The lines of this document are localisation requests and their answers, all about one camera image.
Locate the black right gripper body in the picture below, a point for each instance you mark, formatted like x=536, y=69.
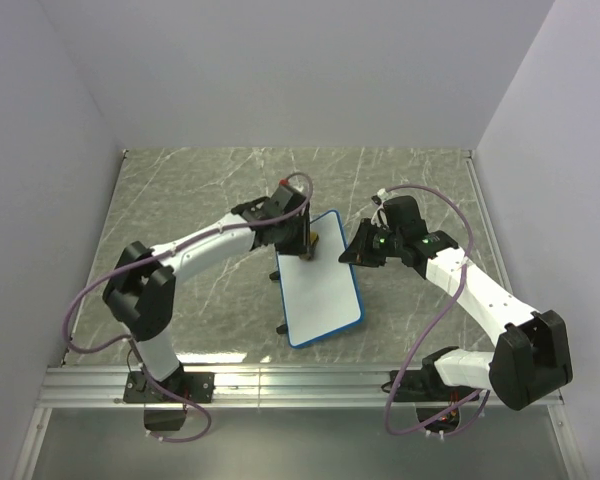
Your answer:
x=383, y=241

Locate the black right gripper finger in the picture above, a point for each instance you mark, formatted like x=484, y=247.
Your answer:
x=368, y=258
x=360, y=241

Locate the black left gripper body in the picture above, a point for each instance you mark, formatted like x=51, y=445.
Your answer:
x=292, y=240

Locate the yellow bone shaped eraser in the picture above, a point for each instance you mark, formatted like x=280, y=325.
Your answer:
x=314, y=242

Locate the blue framed whiteboard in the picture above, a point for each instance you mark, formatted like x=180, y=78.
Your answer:
x=320, y=296

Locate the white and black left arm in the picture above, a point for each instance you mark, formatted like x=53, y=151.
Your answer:
x=141, y=292

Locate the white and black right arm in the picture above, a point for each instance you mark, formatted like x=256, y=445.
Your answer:
x=531, y=355

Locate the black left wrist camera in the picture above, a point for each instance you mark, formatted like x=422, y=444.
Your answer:
x=284, y=200

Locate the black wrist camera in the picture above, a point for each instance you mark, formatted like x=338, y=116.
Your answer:
x=403, y=215
x=284, y=200

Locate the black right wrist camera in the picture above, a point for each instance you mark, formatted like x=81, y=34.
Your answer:
x=403, y=215

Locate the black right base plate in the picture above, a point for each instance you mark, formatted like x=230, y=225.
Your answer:
x=424, y=386

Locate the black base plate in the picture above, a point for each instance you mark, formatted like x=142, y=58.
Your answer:
x=424, y=386
x=195, y=386

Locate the aluminium right side rail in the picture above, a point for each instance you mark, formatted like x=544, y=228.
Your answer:
x=564, y=434

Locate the aluminium rail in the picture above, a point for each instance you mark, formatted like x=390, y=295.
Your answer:
x=564, y=434
x=272, y=422

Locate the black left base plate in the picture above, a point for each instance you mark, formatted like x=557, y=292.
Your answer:
x=195, y=386

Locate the aluminium front rail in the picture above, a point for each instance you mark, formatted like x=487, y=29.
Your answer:
x=272, y=422

